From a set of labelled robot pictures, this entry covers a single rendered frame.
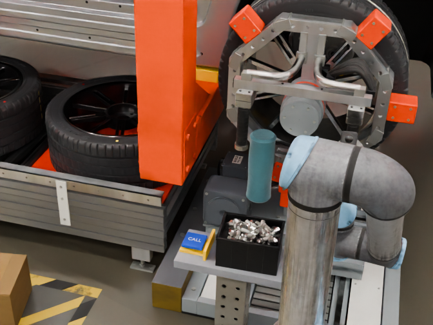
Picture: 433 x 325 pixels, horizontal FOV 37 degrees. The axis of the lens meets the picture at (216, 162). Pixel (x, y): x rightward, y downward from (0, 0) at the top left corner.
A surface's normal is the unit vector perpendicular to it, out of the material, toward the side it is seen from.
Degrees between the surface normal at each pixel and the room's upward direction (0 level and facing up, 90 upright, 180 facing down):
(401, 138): 0
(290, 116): 90
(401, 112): 90
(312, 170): 67
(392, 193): 77
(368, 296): 0
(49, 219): 90
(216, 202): 90
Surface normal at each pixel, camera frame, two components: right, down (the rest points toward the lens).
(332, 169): -0.31, -0.04
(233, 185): 0.04, -0.84
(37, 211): -0.25, 0.52
